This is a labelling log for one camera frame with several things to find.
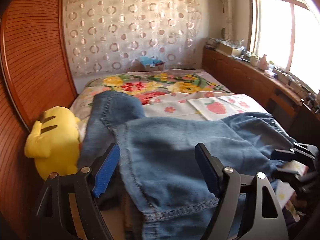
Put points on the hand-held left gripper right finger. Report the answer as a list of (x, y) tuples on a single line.
[(207, 173)]

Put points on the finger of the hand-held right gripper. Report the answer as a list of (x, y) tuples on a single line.
[(282, 154), (285, 175)]

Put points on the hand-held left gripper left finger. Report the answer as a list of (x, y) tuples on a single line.
[(107, 172)]

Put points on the blue denim pants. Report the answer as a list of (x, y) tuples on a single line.
[(175, 155)]

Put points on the yellow plush toy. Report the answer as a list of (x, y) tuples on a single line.
[(55, 137)]

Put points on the strawberry print cloth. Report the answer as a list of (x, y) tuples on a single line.
[(220, 107)]

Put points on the floral bedsheet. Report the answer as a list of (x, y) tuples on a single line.
[(175, 108)]

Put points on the white tissue box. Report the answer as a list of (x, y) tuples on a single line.
[(270, 73)]

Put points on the long wooden cabinet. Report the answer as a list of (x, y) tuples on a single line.
[(240, 80)]

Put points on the pink bottle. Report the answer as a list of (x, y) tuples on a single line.
[(263, 62)]

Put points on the white cup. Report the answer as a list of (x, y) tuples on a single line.
[(254, 60)]

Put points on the small cardboard box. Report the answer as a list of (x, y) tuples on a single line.
[(227, 50)]

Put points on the light blue cloth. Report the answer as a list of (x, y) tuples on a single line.
[(150, 60)]

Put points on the wooden framed window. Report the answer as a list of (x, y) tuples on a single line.
[(287, 30)]

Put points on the wooden headboard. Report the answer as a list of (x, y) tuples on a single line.
[(32, 55)]

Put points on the circle pattern curtain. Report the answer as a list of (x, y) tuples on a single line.
[(130, 30)]

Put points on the white tied window curtain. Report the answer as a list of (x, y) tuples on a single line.
[(227, 10)]

